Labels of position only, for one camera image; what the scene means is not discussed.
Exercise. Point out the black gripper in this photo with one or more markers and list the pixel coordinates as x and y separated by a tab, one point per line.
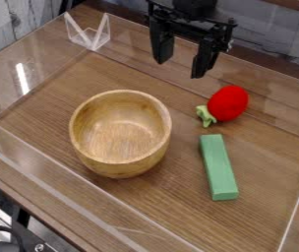
192	19

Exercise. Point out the red plush strawberry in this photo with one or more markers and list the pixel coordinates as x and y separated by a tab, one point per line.
224	106

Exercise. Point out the wooden bowl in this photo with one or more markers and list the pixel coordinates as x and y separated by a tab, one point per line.
120	131

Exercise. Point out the green rectangular block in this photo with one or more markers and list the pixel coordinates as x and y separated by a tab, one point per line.
222	182

